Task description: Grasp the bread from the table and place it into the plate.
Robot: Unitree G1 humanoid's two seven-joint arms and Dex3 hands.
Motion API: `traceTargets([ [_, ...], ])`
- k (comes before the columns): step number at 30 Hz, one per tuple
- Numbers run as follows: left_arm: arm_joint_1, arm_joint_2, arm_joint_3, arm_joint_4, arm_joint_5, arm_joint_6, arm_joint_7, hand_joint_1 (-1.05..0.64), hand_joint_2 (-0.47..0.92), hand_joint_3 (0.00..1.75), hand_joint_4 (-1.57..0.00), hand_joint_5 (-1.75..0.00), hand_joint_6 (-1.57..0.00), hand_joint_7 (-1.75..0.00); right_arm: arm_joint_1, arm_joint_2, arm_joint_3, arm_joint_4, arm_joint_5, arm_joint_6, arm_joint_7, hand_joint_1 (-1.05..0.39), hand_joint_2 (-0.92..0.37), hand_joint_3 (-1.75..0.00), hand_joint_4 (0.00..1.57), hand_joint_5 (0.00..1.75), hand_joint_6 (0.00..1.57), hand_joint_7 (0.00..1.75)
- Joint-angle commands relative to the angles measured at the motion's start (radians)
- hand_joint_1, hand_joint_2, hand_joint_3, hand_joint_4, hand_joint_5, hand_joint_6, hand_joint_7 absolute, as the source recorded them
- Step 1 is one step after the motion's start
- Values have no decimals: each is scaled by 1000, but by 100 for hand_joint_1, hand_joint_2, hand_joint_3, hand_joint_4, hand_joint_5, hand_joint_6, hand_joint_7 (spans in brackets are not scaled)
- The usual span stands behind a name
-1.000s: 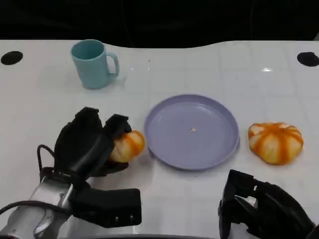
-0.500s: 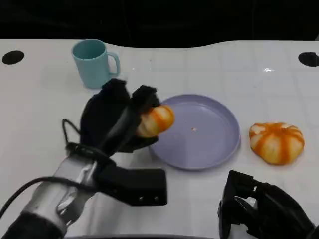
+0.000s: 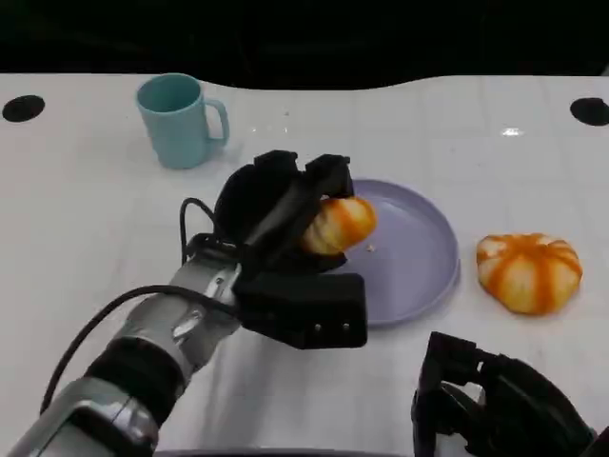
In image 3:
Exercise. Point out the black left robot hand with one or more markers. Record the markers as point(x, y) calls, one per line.
point(252, 204)

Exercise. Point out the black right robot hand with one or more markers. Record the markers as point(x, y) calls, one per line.
point(518, 409)

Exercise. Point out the orange and white bread roll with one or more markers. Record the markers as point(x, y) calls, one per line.
point(342, 224)
point(528, 273)

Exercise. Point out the pale green mug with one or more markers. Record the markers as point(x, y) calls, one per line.
point(173, 124)

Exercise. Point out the lilac plate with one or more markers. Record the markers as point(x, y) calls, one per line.
point(414, 266)

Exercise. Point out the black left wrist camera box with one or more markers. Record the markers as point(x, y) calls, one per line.
point(304, 304)

